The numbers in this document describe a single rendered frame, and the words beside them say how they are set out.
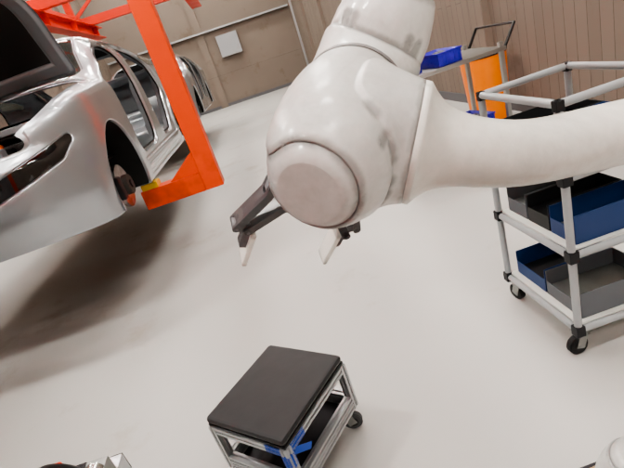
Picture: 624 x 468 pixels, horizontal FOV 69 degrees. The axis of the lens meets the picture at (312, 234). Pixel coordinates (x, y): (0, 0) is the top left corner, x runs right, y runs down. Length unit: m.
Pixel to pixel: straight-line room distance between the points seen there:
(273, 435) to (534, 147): 1.29
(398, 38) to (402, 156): 0.15
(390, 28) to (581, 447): 1.53
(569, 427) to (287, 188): 1.60
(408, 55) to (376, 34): 0.04
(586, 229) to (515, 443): 0.77
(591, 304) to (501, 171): 1.64
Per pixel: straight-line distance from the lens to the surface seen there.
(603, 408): 1.90
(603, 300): 2.02
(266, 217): 0.62
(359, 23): 0.47
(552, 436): 1.80
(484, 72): 5.20
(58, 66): 3.79
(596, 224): 1.85
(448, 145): 0.36
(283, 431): 1.52
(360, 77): 0.36
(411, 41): 0.47
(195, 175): 3.95
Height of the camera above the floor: 1.37
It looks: 22 degrees down
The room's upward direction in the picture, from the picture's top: 19 degrees counter-clockwise
